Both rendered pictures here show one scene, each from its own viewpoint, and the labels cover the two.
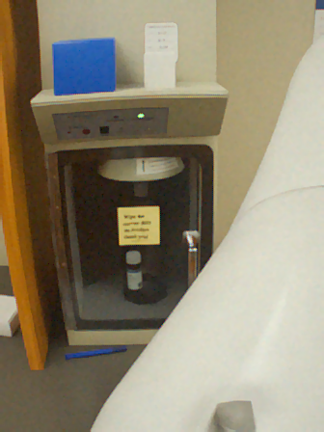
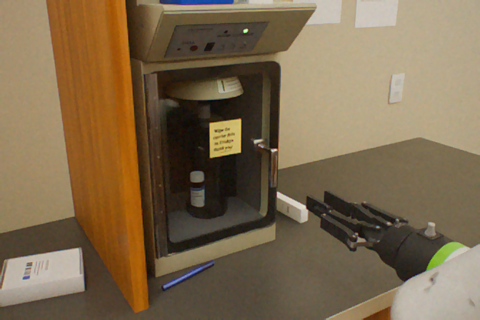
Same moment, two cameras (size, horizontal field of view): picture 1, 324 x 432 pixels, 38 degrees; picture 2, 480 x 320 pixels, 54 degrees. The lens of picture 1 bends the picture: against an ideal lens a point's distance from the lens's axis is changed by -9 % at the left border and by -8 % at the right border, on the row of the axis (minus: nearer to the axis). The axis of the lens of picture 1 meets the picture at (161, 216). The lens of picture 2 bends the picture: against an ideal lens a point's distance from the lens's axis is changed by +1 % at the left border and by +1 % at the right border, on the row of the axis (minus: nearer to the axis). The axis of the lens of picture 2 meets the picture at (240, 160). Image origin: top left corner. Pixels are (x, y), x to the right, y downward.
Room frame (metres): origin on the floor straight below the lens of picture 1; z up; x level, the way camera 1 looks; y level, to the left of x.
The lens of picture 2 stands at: (0.02, 0.46, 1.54)
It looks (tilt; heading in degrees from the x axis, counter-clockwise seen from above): 20 degrees down; 332
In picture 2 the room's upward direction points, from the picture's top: straight up
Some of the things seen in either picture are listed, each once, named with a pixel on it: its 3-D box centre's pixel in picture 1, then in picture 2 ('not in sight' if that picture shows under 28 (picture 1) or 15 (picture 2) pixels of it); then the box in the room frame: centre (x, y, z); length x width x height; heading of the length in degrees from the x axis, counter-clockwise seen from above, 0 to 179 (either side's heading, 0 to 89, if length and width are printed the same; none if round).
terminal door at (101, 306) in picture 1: (133, 247); (220, 158); (0.89, 0.06, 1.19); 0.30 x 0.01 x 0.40; 93
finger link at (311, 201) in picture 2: not in sight; (318, 208); (0.67, -0.05, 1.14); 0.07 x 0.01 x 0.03; 3
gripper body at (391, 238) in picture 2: not in sight; (390, 240); (0.51, -0.08, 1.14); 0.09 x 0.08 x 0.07; 3
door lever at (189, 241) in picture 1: (191, 263); (268, 164); (0.86, -0.05, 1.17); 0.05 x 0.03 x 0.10; 3
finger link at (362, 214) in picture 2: not in sight; (370, 221); (0.58, -0.10, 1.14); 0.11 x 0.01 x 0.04; 171
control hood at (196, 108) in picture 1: (128, 115); (231, 31); (0.84, 0.05, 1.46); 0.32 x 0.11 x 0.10; 94
